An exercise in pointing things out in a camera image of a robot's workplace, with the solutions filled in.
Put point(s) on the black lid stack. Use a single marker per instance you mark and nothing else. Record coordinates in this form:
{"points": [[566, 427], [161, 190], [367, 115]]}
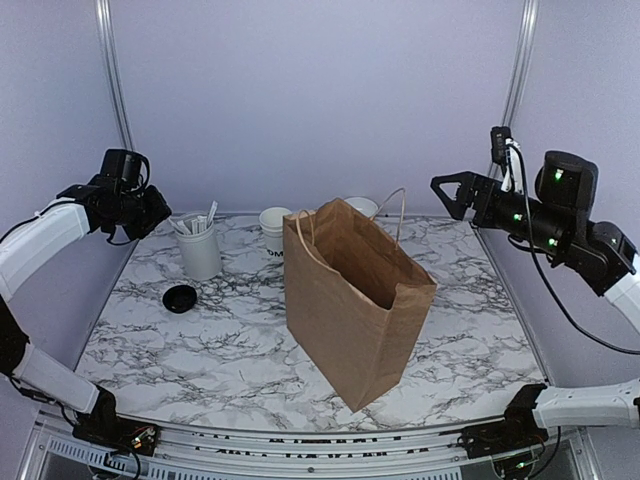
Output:
{"points": [[179, 299]]}

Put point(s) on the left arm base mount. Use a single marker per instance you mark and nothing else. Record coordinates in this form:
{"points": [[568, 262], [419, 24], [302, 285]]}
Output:
{"points": [[115, 435]]}

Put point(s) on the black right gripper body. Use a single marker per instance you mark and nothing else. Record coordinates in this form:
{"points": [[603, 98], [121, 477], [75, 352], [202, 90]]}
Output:
{"points": [[549, 229]]}

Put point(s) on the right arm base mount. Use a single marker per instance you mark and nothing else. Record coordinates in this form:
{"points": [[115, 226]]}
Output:
{"points": [[517, 429]]}

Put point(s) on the aluminium frame post right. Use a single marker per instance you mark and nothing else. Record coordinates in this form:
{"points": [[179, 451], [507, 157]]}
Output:
{"points": [[518, 78]]}

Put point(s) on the white wrapped stir stick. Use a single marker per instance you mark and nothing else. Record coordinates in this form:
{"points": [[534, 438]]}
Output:
{"points": [[212, 211]]}

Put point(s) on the orange white bowl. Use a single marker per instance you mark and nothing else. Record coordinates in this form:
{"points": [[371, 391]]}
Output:
{"points": [[364, 205]]}

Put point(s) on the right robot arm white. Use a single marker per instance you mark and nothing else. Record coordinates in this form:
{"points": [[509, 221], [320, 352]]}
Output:
{"points": [[580, 340]]}

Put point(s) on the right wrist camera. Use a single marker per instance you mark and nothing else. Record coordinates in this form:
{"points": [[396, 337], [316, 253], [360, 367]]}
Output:
{"points": [[504, 152]]}

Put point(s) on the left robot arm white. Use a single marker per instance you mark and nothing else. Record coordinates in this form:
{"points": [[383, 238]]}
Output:
{"points": [[39, 279]]}

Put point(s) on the white ribbed canister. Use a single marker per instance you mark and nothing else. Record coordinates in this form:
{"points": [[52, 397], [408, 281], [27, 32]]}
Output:
{"points": [[198, 245]]}

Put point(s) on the brown paper bag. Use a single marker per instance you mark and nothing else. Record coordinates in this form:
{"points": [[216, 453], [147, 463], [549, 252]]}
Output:
{"points": [[355, 301]]}

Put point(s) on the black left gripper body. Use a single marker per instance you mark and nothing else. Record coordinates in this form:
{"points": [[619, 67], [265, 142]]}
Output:
{"points": [[138, 216]]}

